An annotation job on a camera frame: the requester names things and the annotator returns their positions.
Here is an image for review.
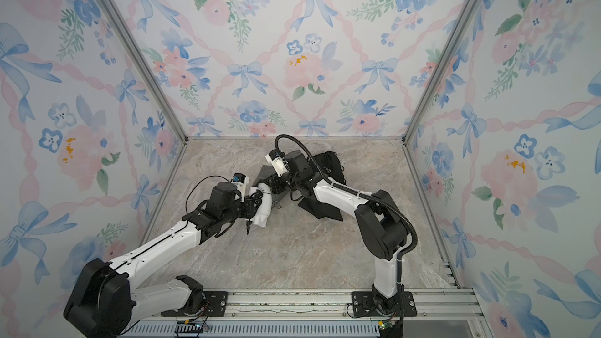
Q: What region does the black corrugated cable conduit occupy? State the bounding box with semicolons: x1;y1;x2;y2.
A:
274;134;419;292

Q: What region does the grey fabric drawstring pouch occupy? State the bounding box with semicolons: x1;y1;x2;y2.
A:
253;165;293;195

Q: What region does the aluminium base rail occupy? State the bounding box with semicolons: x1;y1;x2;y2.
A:
104;289;492;337

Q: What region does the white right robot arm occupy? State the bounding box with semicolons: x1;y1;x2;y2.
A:
283;150;408;300

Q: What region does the white hair dryer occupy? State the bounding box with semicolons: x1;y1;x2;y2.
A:
250;183;272;228

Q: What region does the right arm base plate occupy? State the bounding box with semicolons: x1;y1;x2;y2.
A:
348;291;417;318

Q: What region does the aluminium corner post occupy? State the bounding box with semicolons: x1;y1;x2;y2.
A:
98;0;188;143
402;0;481;146

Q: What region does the aluminium corner post left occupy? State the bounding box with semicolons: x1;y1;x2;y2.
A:
98;0;188;143

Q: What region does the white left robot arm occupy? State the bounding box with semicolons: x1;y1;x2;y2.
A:
64;182;271;337

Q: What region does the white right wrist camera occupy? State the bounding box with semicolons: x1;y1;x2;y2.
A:
265;150;289;177

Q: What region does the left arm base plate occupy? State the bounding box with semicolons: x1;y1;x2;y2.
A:
161;291;229;318

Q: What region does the plain black drawstring pouch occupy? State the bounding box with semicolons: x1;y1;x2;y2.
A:
316;151;346;185

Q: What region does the black pouch with gold logo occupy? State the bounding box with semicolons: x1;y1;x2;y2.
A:
298;195;344;222

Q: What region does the aluminium corner post right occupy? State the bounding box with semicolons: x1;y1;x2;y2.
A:
402;0;481;146

